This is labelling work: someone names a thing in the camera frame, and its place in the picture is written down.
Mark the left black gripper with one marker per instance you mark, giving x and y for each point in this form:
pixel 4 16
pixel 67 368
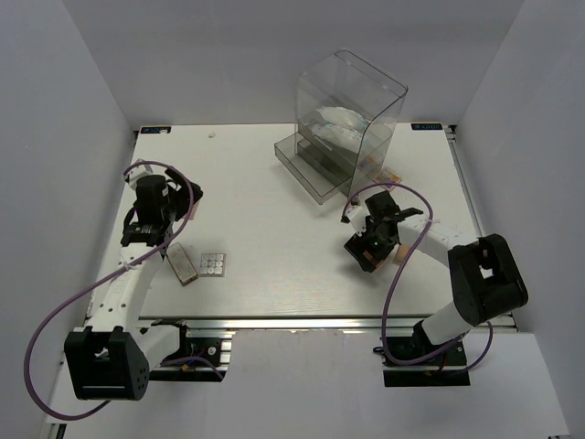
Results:
pixel 183 195

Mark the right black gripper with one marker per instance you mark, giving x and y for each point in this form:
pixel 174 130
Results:
pixel 358 243

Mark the brown compact box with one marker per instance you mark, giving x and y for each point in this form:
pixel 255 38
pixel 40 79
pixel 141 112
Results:
pixel 184 269

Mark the colorful eyeshadow palette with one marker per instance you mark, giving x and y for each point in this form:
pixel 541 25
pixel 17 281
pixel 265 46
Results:
pixel 383 174

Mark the white cotton pad pack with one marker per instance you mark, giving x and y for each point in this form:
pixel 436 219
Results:
pixel 342 116

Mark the clear acrylic makeup organizer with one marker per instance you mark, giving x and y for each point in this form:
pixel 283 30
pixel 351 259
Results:
pixel 347 80

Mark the pink eyeshadow palette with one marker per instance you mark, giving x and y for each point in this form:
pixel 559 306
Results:
pixel 373 258

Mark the white blue tube pouch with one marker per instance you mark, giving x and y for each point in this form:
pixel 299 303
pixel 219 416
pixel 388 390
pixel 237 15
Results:
pixel 338 135

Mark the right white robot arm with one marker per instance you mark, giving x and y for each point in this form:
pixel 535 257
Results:
pixel 484 277

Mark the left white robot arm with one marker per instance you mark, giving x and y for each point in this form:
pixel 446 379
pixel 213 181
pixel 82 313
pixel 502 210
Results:
pixel 111 357

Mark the beige foundation bottle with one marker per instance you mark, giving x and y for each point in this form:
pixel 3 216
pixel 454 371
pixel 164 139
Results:
pixel 400 254

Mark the silver nine-pan palette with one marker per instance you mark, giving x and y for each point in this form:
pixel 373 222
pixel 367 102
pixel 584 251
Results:
pixel 212 264

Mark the left blue table label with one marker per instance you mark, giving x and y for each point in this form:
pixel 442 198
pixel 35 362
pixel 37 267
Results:
pixel 155 130

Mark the blue table label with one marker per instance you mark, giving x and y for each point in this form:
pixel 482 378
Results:
pixel 426 126
pixel 155 130

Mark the right blue table label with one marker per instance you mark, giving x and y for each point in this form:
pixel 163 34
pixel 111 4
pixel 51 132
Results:
pixel 426 126

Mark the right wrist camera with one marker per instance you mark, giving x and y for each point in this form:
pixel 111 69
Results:
pixel 355 215

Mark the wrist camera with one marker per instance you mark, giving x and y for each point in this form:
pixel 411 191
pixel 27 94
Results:
pixel 355 215
pixel 132 176

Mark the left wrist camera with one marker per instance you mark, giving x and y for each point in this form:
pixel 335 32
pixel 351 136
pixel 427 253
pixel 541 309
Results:
pixel 132 176

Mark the aluminium front rail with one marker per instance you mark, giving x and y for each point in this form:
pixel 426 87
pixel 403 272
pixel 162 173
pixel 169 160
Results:
pixel 292 323

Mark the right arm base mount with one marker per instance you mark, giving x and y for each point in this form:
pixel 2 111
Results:
pixel 443 370

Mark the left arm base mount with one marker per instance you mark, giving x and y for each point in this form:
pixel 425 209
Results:
pixel 197 359

